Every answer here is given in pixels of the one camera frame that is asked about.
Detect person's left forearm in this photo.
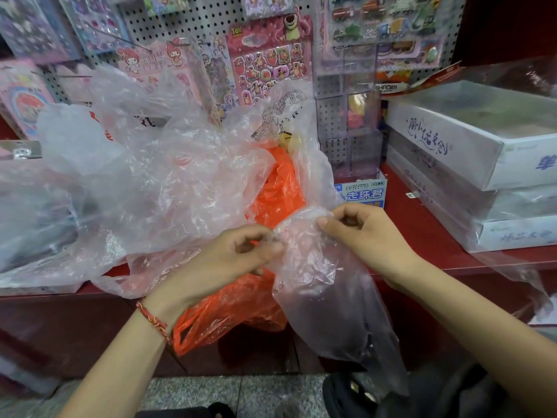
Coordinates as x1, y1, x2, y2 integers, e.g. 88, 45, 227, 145
59, 300, 179, 418

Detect red string bracelet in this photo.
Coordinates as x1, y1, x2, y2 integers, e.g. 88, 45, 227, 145
136, 300, 174, 345

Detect purple sticker sheet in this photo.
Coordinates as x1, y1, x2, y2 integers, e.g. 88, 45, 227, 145
0, 0, 81, 63

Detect large clear plastic bag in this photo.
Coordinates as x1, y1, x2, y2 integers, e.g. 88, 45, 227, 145
37, 67, 410, 397

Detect orange card header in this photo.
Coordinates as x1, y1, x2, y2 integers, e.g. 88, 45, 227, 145
375, 61, 463, 97

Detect blue and white carton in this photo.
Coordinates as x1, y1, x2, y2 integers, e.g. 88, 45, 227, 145
333, 171, 388, 209

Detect small yellow toy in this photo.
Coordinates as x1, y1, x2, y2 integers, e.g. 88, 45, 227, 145
278, 132, 302, 152

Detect plastic-wrapped white flat box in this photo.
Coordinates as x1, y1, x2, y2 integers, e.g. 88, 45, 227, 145
386, 145, 557, 254
387, 129, 557, 223

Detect person's right forearm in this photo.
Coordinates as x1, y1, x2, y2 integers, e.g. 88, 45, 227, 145
387, 256, 557, 418

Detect large white flat box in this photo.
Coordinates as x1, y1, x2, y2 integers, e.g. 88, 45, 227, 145
385, 80, 557, 192

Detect pastel character sticker sheet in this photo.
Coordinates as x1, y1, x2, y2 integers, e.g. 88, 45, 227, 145
56, 0, 132, 56

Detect person's black trousers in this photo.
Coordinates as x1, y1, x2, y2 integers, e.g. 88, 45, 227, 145
135, 359, 538, 418

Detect narrow clear sticker sheet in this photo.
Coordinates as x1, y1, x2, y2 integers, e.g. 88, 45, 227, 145
198, 35, 241, 120

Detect green-toned sticker sheet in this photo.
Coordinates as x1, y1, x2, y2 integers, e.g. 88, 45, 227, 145
143, 0, 191, 16

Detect pink round-print sticker sheet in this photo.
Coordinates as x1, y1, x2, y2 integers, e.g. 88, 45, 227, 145
0, 60, 56, 140

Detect clear plastic wrapped package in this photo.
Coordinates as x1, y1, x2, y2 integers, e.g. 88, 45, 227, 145
0, 158, 114, 296

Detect pink bear sticker sheet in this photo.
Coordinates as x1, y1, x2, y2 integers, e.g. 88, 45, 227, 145
225, 12, 315, 107

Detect small vehicle sticker sheet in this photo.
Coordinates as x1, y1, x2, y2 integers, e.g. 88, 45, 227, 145
374, 38, 445, 83

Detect white perforated pegboard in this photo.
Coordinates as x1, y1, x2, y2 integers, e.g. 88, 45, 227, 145
39, 0, 468, 105

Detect orange plastic bag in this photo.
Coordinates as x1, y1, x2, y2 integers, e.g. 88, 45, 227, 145
172, 143, 307, 357

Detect clear acrylic display case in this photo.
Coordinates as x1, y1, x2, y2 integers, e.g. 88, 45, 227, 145
312, 42, 384, 181

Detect person's right hand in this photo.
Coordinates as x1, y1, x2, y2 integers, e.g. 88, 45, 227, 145
317, 202, 422, 289

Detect person's left hand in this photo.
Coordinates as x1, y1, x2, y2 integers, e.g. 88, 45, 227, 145
145, 224, 285, 325

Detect pink-toned small sticker sheet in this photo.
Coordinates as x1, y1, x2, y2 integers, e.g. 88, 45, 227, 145
240, 0, 296, 19

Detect pink rabbit sticker sheet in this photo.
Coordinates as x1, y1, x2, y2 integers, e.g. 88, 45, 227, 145
114, 38, 205, 107

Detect dark red wooden counter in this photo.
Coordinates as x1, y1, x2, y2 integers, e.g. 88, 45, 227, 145
0, 117, 557, 381

